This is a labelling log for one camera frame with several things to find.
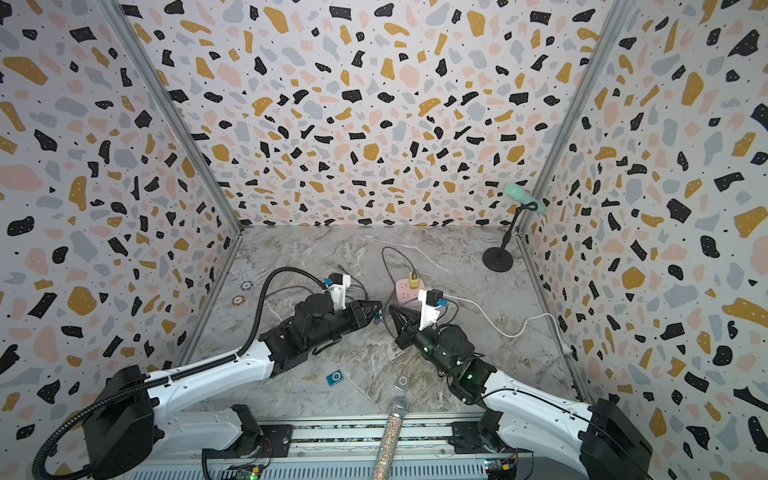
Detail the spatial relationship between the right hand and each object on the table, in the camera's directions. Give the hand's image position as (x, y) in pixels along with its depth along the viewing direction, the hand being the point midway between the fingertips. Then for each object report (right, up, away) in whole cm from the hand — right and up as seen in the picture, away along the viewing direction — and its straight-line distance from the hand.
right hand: (396, 310), depth 71 cm
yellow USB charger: (+5, +4, +27) cm, 28 cm away
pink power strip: (+2, +1, +29) cm, 29 cm away
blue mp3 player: (-18, -21, +12) cm, 30 cm away
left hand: (-2, 0, +3) cm, 3 cm away
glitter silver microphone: (0, -26, +4) cm, 26 cm away
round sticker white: (-53, +3, +32) cm, 62 cm away
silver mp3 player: (+1, -23, +12) cm, 26 cm away
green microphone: (+36, +30, +15) cm, 49 cm away
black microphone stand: (+38, +12, +42) cm, 58 cm away
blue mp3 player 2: (-5, -2, +3) cm, 6 cm away
